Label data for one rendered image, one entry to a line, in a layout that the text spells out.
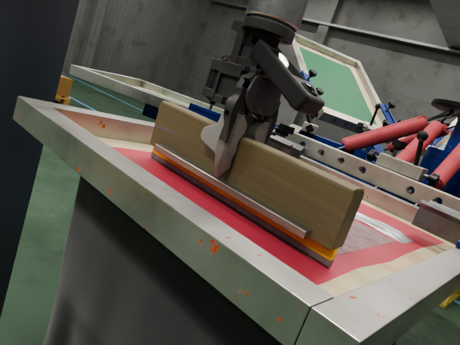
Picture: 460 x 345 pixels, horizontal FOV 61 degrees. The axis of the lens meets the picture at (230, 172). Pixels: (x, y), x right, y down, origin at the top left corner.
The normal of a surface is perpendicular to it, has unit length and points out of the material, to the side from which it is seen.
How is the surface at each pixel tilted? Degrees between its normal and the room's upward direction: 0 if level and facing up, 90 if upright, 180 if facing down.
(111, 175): 90
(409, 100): 90
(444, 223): 90
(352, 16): 90
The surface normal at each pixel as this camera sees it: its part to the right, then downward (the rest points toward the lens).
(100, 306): -0.58, 0.01
